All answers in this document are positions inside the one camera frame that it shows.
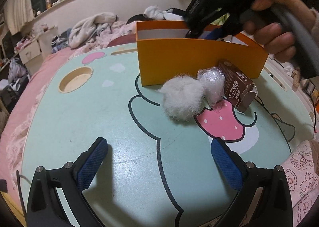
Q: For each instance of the black clothing pile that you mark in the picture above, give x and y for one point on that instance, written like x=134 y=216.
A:
x=137 y=18

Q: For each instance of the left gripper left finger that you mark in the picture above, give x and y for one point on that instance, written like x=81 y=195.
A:
x=44 y=206

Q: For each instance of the white clothing pile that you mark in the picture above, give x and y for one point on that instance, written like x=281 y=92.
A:
x=155 y=13

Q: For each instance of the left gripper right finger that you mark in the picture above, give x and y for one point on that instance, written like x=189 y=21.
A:
x=263 y=195

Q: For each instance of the brown milk carton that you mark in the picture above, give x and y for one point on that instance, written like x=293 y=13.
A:
x=239 y=90

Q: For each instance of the white drawer cabinet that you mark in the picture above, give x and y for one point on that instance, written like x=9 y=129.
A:
x=33 y=54

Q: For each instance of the cream fleece blanket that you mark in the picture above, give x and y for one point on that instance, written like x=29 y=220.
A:
x=84 y=30

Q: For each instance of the clear plastic wrap ball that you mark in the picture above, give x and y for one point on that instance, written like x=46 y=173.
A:
x=213 y=80

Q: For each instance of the person right hand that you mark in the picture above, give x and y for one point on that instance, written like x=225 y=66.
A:
x=272 y=37

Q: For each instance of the orange cardboard box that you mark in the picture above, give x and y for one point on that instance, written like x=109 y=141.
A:
x=164 y=52

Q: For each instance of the white fluffy scrunchie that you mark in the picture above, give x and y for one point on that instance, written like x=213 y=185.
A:
x=182 y=97

